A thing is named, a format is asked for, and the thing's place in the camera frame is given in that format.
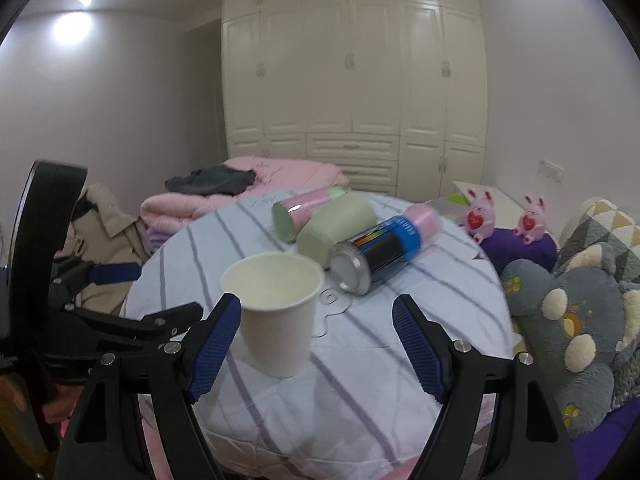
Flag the white paper cup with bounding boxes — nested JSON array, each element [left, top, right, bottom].
[[220, 253, 326, 379]]

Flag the thin loose thread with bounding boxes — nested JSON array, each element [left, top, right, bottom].
[[312, 287, 354, 339]]

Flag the folded purple cloth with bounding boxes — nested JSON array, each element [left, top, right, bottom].
[[145, 225, 186, 252]]

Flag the pink and green cup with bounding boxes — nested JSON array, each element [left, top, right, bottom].
[[271, 185, 351, 245]]

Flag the green book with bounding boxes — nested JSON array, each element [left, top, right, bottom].
[[425, 195, 471, 226]]

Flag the grey plush toy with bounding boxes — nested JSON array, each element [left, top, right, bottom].
[[500, 242, 640, 441]]

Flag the beige coat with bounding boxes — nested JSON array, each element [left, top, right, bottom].
[[52, 182, 151, 318]]

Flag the metal can with pink lid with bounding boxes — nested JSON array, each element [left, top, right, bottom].
[[328, 203, 441, 296]]

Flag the white striped table cloth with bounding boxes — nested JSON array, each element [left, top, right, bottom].
[[120, 190, 516, 480]]

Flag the dark grey garment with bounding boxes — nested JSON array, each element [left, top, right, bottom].
[[165, 164, 257, 196]]

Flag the triangle patterned pillow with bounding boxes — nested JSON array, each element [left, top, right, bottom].
[[552, 199, 640, 273]]

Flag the ceiling light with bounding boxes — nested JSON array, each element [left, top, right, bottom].
[[52, 0, 96, 47]]

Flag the pink bunny plush toy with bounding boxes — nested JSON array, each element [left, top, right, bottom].
[[462, 186, 499, 245], [515, 195, 549, 246]]

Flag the light green plastic cup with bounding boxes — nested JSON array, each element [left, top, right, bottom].
[[297, 192, 377, 270]]

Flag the cream wardrobe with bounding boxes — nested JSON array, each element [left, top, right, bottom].
[[220, 0, 489, 199]]

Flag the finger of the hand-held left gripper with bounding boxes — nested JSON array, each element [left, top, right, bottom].
[[60, 301, 204, 357], [50, 260, 143, 307]]

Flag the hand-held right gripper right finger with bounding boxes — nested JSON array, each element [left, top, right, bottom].
[[391, 294, 581, 480]]

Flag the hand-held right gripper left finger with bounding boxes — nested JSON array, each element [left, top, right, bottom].
[[55, 292, 243, 480]]

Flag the pink quilt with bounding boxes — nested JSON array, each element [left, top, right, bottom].
[[140, 156, 351, 234]]

